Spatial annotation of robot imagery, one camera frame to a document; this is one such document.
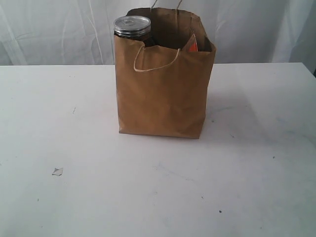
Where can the brown pouch with orange label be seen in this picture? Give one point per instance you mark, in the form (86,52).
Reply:
(191,45)

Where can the dark can with pull-tab lid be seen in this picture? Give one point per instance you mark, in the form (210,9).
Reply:
(134,28)

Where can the brown paper shopping bag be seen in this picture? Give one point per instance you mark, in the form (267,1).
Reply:
(162,90)

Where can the small torn tape scrap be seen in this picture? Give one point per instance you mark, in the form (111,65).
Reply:
(57,172)

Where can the white backdrop curtain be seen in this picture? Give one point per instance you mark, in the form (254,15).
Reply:
(80,32)

